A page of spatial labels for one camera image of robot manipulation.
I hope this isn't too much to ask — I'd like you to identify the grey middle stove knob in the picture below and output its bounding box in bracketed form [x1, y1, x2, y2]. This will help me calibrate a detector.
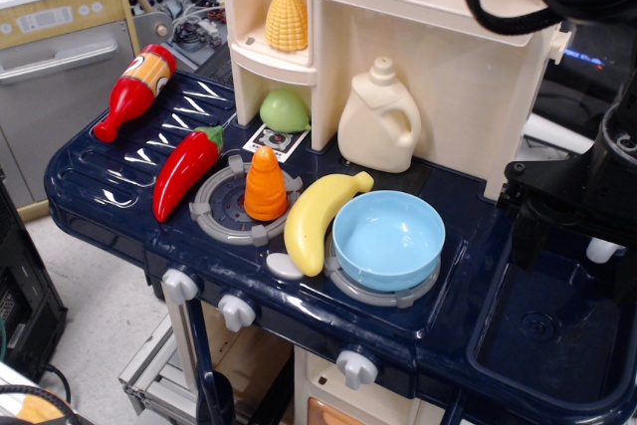
[218, 294, 256, 332]

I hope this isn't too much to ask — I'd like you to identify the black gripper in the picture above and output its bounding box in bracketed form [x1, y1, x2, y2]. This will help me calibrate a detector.
[504, 92, 636, 303]

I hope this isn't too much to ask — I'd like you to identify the cream toy detergent jug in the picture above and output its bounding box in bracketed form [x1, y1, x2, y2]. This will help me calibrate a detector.
[337, 57, 421, 173]

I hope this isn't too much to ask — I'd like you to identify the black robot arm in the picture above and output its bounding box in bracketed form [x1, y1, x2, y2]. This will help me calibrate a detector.
[499, 0, 636, 304]

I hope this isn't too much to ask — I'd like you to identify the aluminium extrusion frame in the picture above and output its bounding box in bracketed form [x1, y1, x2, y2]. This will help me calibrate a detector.
[118, 316, 197, 424]

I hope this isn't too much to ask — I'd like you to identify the grey yellow toy faucet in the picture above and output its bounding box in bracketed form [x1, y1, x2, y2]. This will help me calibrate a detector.
[586, 238, 625, 264]

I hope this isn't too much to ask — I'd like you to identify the grey right stove knob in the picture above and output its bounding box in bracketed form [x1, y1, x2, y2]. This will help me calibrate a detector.
[336, 350, 378, 390]

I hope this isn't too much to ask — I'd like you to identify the yellow toy banana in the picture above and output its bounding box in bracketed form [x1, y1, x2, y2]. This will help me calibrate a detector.
[284, 171, 374, 277]

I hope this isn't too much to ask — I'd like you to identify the red toy ketchup bottle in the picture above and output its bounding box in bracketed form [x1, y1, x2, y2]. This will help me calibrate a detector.
[94, 44, 177, 142]

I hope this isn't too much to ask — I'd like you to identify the light blue plastic bowl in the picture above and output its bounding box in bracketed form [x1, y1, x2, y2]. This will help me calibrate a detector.
[332, 190, 446, 292]

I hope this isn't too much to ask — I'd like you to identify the orange toy carrot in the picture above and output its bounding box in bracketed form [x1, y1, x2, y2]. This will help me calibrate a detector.
[244, 146, 288, 222]

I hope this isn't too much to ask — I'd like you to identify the grey stove burner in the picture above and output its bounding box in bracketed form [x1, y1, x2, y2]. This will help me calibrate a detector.
[322, 245, 441, 309]
[189, 154, 304, 247]

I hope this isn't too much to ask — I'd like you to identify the black computer case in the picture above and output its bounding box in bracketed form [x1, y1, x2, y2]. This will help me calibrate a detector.
[1, 187, 68, 382]

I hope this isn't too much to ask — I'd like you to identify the grey right stove burner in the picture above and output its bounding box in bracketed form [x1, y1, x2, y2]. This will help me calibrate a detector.
[322, 245, 441, 309]

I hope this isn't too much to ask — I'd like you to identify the green toy pear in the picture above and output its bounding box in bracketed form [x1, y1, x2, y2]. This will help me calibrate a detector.
[259, 89, 312, 133]

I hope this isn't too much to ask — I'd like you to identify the yellow toy corn cob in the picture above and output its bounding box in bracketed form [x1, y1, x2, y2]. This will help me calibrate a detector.
[265, 0, 309, 52]

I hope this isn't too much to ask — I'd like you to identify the wooden toy dishwasher cabinet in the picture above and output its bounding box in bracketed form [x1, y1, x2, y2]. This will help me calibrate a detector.
[1, 0, 171, 221]

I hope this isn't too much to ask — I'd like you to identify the grey left stove knob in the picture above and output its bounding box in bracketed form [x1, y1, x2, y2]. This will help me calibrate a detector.
[161, 269, 199, 306]

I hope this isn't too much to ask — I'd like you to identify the grey stove knob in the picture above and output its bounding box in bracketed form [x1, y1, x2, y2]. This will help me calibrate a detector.
[218, 294, 256, 332]
[336, 350, 378, 390]
[161, 269, 199, 306]

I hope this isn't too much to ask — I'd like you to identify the grey left stove burner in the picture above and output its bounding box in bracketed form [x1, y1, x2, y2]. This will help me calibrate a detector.
[189, 154, 304, 247]

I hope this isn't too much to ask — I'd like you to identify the grey oval button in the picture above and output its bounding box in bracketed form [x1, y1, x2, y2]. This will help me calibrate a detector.
[266, 253, 305, 281]

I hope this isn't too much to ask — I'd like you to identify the cream toy kitchen shelf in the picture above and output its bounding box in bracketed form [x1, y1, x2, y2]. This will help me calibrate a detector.
[225, 0, 568, 199]

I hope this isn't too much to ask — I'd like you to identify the red toy chili pepper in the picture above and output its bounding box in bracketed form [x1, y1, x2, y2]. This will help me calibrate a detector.
[152, 125, 224, 223]

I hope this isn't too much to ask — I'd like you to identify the navy toy kitchen counter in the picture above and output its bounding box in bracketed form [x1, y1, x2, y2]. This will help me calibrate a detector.
[45, 73, 636, 424]

